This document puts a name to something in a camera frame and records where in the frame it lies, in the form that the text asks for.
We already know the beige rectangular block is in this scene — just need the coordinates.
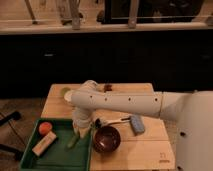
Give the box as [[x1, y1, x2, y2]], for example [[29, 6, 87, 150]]
[[32, 131, 57, 156]]

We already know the green round lid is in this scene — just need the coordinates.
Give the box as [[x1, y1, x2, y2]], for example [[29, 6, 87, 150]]
[[60, 87, 71, 97]]

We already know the small brown object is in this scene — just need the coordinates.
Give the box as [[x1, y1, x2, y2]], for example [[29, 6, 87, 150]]
[[104, 84, 112, 92]]

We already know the green plastic tray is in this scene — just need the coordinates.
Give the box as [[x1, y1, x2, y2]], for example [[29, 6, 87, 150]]
[[19, 118, 92, 171]]

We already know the dark brown bowl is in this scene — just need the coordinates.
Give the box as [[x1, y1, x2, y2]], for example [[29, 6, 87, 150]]
[[93, 126, 121, 153]]

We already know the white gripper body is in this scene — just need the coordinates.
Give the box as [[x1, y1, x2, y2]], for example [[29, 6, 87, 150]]
[[72, 107, 92, 138]]

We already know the orange round fruit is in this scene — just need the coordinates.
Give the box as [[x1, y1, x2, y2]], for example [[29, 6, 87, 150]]
[[39, 122, 52, 135]]

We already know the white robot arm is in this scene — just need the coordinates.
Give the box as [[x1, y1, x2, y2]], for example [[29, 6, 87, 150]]
[[71, 80, 213, 171]]

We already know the blue sponge brush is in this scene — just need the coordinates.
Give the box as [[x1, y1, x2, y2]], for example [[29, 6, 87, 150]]
[[95, 115, 145, 135]]

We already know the green pepper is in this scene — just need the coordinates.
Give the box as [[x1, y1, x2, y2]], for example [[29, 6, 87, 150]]
[[67, 133, 80, 148]]

